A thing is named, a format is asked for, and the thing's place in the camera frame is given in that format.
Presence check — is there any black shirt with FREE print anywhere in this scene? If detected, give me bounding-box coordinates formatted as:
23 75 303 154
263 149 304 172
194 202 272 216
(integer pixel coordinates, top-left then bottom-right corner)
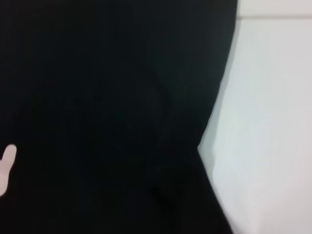
0 0 239 234

